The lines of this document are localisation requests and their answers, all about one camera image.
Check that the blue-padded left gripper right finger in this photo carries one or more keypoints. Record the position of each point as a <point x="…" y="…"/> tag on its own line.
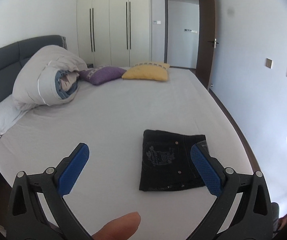
<point x="209" y="168"/>

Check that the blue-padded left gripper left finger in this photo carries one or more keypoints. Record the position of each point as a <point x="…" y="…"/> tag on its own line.
<point x="69" y="169"/>

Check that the black denim pants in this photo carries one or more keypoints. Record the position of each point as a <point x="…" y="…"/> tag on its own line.
<point x="166" y="161"/>

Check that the left hand thumb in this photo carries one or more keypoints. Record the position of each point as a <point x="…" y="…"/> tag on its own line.
<point x="120" y="228"/>

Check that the white pillow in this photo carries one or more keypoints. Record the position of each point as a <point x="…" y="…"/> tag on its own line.
<point x="9" y="114"/>

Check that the rolled grey duvet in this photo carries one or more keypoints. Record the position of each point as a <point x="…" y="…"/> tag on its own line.
<point x="50" y="77"/>

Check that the purple pillow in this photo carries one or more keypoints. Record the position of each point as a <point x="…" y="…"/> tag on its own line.
<point x="101" y="75"/>

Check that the yellow pillow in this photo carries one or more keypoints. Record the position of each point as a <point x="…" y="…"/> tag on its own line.
<point x="157" y="71"/>

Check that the dark grey headboard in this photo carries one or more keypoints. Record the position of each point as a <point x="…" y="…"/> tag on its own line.
<point x="14" y="56"/>

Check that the brown wooden door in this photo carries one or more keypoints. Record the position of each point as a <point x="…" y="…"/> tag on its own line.
<point x="207" y="41"/>

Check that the cream wardrobe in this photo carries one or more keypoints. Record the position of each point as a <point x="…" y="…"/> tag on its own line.
<point x="113" y="32"/>

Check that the upper beige wall switch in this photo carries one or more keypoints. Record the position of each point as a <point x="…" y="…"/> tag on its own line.
<point x="269" y="63"/>

